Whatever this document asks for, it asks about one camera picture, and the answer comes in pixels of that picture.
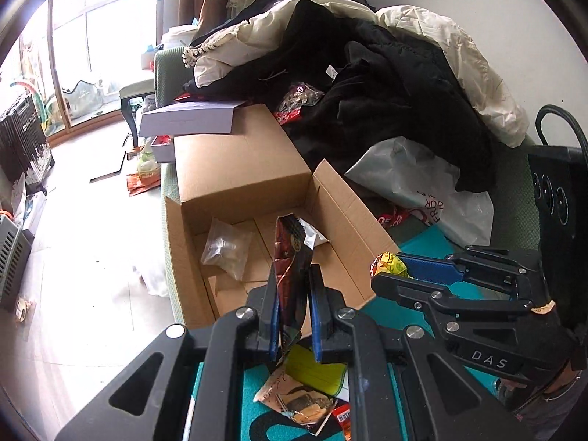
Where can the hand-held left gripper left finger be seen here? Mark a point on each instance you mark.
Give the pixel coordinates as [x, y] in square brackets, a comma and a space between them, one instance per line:
[274, 330]

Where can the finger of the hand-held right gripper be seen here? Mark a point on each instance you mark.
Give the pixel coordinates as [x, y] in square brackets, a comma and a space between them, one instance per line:
[404, 291]
[427, 268]

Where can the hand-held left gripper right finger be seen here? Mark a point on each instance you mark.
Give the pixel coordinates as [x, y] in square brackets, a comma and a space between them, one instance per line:
[315, 330]

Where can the small yellow snack packet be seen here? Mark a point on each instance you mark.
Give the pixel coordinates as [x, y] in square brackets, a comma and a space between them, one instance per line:
[390, 262]

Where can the yellow-green snack packet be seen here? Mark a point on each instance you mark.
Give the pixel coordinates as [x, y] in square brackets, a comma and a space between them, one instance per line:
[312, 370]

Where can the dark red snack packet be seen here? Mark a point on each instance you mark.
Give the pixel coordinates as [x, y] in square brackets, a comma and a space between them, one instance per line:
[289, 275]

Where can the brown snack packet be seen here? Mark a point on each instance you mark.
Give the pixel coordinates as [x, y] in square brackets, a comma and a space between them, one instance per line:
[294, 399]

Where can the brown cardboard box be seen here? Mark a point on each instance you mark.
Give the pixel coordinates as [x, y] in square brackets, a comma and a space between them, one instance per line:
[239, 161]

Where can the person's right hand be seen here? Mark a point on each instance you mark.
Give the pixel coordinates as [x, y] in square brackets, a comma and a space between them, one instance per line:
[562, 383]

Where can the red printed packet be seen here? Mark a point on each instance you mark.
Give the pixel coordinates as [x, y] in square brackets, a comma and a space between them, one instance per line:
[395, 218]

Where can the red orange snack packet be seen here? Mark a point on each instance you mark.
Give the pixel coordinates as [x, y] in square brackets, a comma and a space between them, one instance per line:
[342, 418]

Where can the white snack packet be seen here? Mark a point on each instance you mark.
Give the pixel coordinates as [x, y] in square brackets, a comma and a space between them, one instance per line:
[314, 238]

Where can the clear plastic bag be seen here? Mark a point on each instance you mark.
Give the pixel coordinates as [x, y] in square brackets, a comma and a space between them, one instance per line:
[225, 248]

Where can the white plastic bag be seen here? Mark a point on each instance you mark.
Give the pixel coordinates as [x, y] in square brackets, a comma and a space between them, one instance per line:
[404, 170]

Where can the green sofa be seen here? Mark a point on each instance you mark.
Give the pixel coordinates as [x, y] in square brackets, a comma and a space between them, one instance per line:
[512, 211]

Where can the white crumpled bag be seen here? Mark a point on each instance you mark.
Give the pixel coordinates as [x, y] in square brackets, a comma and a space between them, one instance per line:
[156, 280]

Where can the black speaker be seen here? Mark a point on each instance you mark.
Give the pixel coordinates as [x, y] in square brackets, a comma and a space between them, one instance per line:
[565, 179]

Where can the pile of clothes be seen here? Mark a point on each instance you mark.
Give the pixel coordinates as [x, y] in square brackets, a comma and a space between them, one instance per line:
[390, 101]

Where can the orange snack bag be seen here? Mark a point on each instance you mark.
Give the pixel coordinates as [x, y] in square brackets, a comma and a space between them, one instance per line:
[142, 183]

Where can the cream coat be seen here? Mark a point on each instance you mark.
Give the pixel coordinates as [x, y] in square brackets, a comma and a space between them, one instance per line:
[459, 64]

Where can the lavender box base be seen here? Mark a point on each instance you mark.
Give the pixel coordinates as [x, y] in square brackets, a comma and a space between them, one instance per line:
[163, 151]

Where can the red clear snack bag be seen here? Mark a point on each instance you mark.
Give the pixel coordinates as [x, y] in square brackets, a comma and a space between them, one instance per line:
[298, 99]

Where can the green white snack bag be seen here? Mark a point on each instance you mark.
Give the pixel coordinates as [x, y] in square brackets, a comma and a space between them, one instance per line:
[147, 158]

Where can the red flat packet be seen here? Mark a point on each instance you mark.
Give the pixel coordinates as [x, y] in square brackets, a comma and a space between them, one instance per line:
[186, 96]

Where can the white flat box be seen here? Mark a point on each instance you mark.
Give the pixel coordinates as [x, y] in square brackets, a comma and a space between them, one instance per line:
[32, 213]

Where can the grey plastic crate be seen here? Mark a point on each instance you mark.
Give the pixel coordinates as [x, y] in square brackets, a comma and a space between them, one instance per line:
[11, 257]

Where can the white chair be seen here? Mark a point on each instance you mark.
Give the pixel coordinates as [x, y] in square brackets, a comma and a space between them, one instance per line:
[138, 89]

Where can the lace-trimmed cream cloth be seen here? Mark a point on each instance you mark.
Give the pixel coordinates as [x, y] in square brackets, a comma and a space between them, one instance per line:
[206, 46]

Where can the grey tote bag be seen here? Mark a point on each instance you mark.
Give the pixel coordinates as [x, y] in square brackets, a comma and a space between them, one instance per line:
[82, 96]

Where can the black suitcase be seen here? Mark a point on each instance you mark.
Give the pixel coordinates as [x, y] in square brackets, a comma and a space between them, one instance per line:
[23, 138]

